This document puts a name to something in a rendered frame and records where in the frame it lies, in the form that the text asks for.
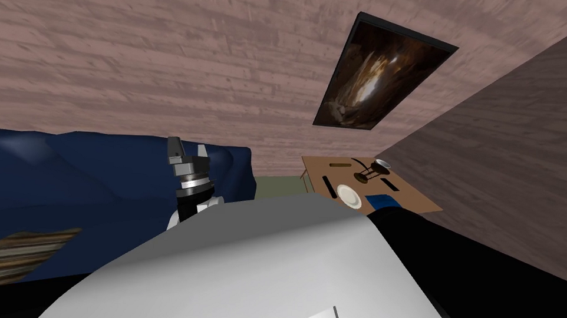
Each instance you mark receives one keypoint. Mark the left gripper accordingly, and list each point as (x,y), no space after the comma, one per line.
(191,164)

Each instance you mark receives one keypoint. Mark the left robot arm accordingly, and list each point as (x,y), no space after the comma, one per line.
(193,193)

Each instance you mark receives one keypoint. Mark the dark blue sofa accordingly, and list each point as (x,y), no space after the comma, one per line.
(75,184)

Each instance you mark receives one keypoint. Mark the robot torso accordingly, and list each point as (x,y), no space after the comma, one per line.
(261,262)

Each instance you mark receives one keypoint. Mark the brown wooden table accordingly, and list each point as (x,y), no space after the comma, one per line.
(412,194)

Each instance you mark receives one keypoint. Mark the dark framed wall picture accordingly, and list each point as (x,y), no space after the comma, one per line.
(381,73)

